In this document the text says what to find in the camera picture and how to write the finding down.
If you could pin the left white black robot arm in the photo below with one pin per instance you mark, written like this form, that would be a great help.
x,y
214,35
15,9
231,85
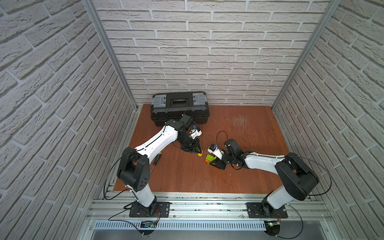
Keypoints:
x,y
134,167

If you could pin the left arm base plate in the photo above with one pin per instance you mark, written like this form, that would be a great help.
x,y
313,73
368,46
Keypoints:
x,y
155,210

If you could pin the green long lego brick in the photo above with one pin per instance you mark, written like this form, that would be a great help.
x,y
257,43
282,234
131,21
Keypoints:
x,y
210,157

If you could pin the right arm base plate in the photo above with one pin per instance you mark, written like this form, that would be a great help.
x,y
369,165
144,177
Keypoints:
x,y
257,210

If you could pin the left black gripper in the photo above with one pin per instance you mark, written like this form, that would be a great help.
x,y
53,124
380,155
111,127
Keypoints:
x,y
190,146

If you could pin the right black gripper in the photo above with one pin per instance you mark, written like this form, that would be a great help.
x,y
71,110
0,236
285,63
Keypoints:
x,y
218,163

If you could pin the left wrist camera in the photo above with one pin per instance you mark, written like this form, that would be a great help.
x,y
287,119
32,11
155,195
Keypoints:
x,y
196,132

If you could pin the black plastic toolbox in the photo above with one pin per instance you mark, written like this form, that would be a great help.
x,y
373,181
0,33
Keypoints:
x,y
169,106

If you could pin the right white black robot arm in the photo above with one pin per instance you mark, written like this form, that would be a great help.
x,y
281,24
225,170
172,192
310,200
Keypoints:
x,y
297,177

